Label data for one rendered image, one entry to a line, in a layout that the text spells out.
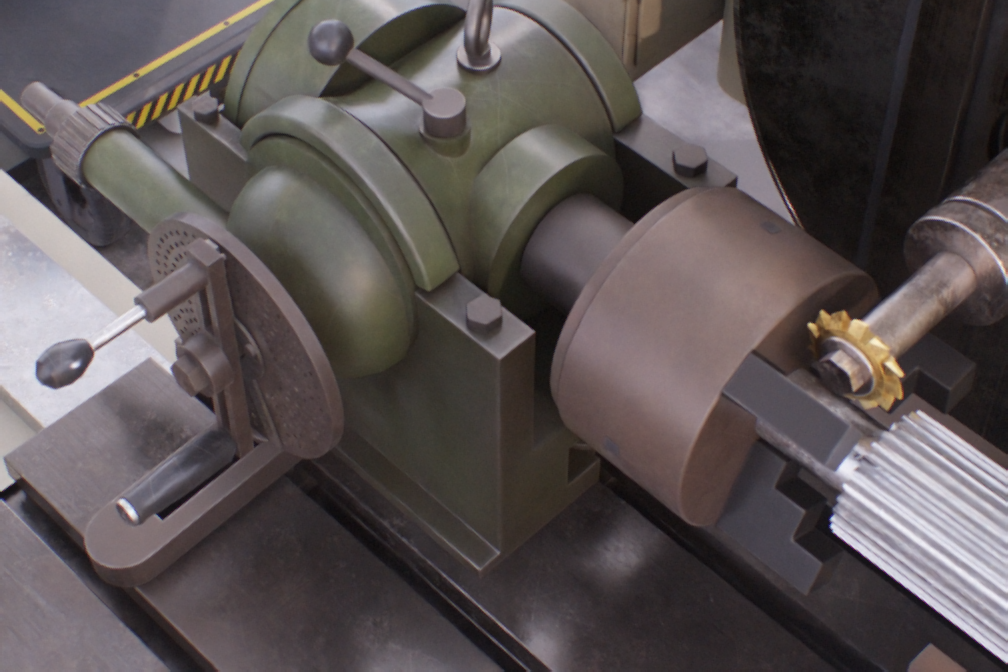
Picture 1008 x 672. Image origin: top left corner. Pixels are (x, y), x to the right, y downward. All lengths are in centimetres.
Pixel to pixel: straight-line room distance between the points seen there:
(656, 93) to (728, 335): 206
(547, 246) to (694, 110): 191
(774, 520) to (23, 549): 54
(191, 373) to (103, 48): 160
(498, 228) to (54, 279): 79
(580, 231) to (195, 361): 26
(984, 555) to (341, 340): 42
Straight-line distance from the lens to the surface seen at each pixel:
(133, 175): 136
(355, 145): 121
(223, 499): 138
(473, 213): 124
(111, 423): 147
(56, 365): 116
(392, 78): 123
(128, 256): 296
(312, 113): 123
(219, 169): 136
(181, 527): 137
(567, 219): 125
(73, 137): 139
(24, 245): 198
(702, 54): 324
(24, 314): 191
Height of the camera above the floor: 215
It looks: 49 degrees down
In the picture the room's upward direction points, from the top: straight up
